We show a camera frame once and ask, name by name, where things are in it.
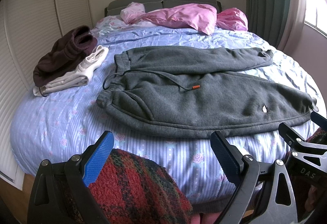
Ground grey sweatpants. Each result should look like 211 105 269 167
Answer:
96 46 317 138

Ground maroon folded garment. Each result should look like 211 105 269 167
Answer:
33 26 97 87

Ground white folded garment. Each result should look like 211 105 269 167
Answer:
33 45 109 97

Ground grey padded headboard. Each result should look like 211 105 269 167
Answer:
104 0 222 17

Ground white louvered closet doors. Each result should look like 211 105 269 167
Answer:
1 0 92 190

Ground bright window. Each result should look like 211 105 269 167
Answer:
305 0 327 36

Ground pink crumpled blanket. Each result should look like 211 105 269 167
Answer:
120 2 248 35

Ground green curtain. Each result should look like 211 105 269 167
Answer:
246 0 306 54

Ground red plaid fuzzy garment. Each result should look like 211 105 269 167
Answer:
89 149 193 223

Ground blue floral bedspread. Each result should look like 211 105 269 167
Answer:
10 27 326 207

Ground floral pastel pillow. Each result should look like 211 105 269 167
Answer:
90 16 157 38

